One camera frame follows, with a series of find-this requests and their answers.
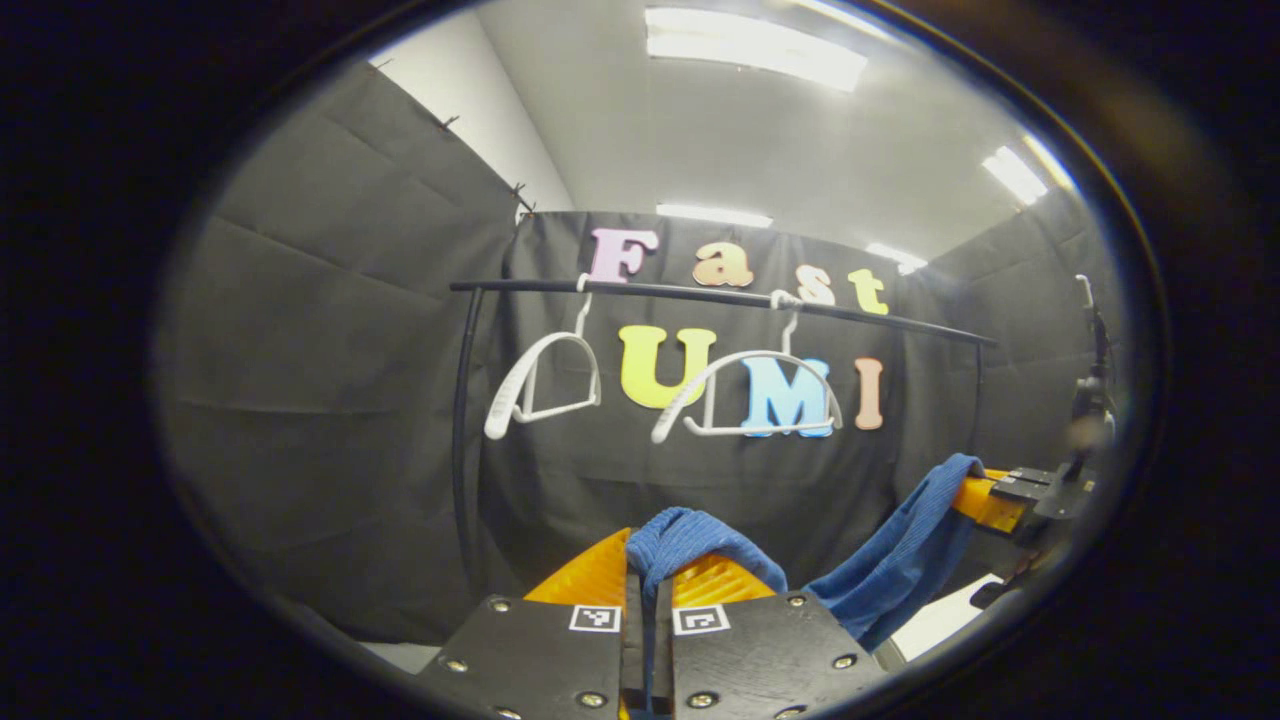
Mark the white box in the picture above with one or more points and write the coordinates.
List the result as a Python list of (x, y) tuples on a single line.
[(940, 620)]

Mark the white plastic clothes hanger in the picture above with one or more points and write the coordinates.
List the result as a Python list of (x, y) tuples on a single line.
[(497, 410), (668, 415)]

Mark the dark upright stand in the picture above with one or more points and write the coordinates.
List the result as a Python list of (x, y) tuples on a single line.
[(1095, 390)]

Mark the black metal clothes rack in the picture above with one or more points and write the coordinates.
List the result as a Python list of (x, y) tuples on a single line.
[(458, 450)]

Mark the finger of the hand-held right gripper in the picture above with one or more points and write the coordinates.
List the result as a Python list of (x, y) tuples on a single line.
[(1025, 476), (990, 510)]

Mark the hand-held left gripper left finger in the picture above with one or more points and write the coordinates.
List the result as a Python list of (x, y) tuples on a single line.
[(633, 650)]

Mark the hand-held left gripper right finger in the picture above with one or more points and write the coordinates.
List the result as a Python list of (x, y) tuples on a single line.
[(663, 660)]

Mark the ceiling light panel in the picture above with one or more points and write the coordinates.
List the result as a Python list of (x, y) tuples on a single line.
[(895, 258), (712, 215), (755, 50), (1015, 175)]

